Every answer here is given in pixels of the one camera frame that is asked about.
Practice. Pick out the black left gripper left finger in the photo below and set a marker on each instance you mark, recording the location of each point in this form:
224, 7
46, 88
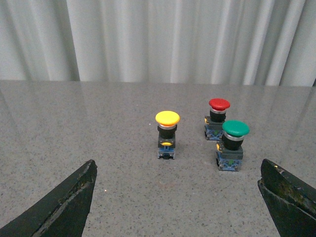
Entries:
62, 212

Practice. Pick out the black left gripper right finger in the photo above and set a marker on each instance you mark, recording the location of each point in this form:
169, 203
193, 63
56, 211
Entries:
291, 202

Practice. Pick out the yellow mushroom push button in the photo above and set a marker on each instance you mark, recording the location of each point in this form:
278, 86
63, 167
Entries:
167, 126

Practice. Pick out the green mushroom push button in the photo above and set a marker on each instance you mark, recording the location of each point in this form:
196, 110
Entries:
229, 150

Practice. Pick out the red mushroom push button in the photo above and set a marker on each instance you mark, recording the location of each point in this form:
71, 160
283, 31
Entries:
213, 122

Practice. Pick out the white pleated curtain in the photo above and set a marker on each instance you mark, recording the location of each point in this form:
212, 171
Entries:
249, 42

